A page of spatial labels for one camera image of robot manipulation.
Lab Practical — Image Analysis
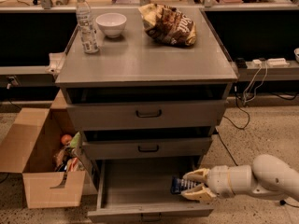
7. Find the grey top drawer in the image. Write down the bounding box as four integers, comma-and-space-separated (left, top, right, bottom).
67, 100, 226, 131

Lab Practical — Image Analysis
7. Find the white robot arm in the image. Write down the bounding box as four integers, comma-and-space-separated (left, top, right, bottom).
181, 154, 299, 201

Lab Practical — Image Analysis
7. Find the white ceramic bowl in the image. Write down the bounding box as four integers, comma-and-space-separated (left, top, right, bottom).
95, 13, 127, 38

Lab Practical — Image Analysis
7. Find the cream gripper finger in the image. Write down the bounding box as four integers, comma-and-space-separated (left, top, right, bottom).
181, 185, 217, 201
183, 168, 209, 183

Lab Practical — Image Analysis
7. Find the white power strip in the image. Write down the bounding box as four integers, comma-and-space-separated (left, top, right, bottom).
267, 58, 290, 67

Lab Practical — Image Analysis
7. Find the brown chip bag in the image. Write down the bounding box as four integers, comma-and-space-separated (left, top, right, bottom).
138, 4, 196, 47

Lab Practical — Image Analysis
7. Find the grey drawer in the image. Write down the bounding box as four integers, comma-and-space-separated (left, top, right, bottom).
67, 100, 226, 131
82, 137, 212, 160
88, 157, 213, 224

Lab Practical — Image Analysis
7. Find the clear plastic water bottle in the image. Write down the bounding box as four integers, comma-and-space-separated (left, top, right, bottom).
76, 0, 99, 54

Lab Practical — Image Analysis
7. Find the green item in box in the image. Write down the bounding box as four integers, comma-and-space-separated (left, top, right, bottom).
69, 132, 81, 148

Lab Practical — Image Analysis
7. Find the blue rxbar blueberry bar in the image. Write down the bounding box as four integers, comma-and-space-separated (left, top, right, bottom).
170, 177, 199, 195

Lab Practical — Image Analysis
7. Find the grey middle drawer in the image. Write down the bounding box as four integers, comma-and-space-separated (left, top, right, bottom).
82, 137, 212, 160

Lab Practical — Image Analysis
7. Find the white power adapter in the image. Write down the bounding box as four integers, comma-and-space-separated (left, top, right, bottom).
251, 59, 262, 66

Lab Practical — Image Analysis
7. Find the orange fruit in box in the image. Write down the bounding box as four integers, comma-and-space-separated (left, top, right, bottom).
61, 134, 72, 146

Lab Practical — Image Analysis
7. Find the grey bottom drawer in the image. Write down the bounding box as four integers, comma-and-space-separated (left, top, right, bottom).
88, 157, 213, 224

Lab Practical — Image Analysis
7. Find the grey drawer cabinet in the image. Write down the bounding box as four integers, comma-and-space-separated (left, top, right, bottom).
55, 7, 239, 161

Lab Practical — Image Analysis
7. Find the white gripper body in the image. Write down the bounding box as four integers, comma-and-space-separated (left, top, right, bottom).
206, 165, 253, 198

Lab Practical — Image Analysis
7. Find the black floor cable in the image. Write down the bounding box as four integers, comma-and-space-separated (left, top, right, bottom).
214, 96, 299, 209

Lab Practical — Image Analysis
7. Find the brown cardboard box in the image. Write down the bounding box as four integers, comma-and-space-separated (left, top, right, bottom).
0, 93, 85, 209

